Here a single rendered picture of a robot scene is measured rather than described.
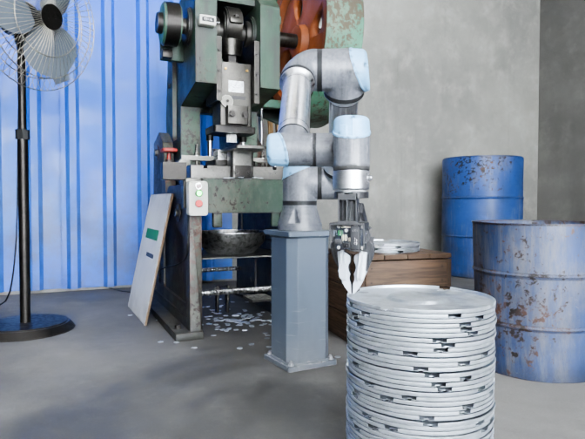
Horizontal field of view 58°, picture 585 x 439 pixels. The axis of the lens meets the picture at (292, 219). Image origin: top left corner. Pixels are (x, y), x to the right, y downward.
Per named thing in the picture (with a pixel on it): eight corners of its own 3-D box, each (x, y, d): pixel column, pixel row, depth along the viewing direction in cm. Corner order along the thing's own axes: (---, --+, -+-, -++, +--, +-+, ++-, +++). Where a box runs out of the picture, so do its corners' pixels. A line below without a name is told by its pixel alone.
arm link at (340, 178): (337, 172, 113) (374, 172, 111) (337, 193, 113) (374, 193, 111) (329, 170, 106) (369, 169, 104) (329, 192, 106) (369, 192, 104)
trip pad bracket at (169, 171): (187, 208, 212) (187, 159, 212) (163, 208, 208) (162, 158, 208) (184, 208, 218) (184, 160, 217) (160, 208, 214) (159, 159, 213)
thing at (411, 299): (512, 296, 110) (512, 293, 110) (467, 321, 87) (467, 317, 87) (386, 284, 127) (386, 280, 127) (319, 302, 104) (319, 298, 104)
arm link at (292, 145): (278, 42, 149) (264, 138, 113) (317, 41, 148) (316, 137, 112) (280, 79, 157) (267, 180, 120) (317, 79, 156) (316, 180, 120)
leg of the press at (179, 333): (205, 339, 211) (204, 111, 208) (176, 342, 206) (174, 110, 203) (162, 300, 295) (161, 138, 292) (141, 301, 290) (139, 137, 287)
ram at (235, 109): (255, 125, 237) (254, 58, 236) (223, 123, 231) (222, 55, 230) (242, 130, 253) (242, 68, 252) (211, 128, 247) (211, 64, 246)
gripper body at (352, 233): (327, 252, 105) (327, 192, 105) (336, 248, 113) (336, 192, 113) (366, 253, 103) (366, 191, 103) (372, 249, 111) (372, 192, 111)
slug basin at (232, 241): (278, 254, 239) (278, 232, 239) (205, 257, 225) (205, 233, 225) (252, 248, 270) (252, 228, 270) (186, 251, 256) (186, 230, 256)
